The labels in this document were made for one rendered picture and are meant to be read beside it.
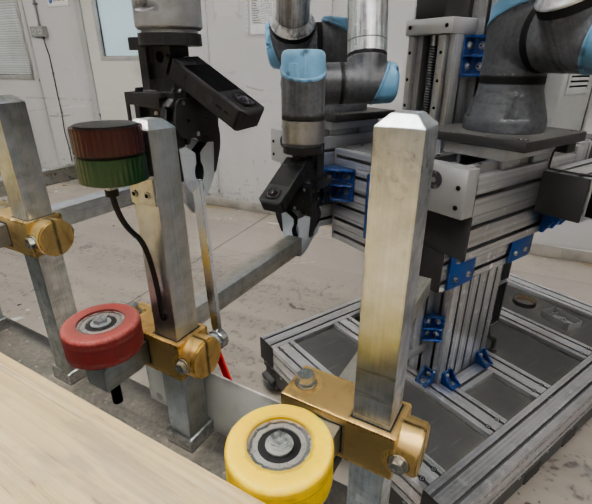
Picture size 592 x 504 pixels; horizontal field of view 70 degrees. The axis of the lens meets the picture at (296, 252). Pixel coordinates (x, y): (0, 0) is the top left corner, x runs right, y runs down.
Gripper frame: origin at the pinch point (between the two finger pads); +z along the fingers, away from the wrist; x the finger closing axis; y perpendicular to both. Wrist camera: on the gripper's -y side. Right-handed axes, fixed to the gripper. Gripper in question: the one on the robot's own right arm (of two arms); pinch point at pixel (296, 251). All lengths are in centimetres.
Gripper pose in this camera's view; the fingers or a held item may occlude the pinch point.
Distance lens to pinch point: 82.0
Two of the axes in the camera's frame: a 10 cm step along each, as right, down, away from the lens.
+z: 0.0, 9.1, 4.1
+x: -8.7, -2.0, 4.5
